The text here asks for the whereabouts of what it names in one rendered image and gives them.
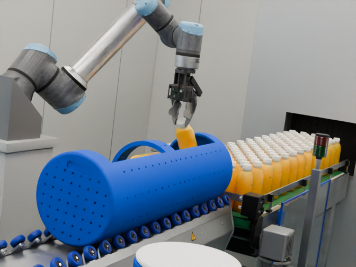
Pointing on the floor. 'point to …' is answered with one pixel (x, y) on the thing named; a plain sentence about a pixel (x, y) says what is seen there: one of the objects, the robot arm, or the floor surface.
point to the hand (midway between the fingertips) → (181, 122)
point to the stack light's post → (315, 179)
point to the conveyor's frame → (250, 241)
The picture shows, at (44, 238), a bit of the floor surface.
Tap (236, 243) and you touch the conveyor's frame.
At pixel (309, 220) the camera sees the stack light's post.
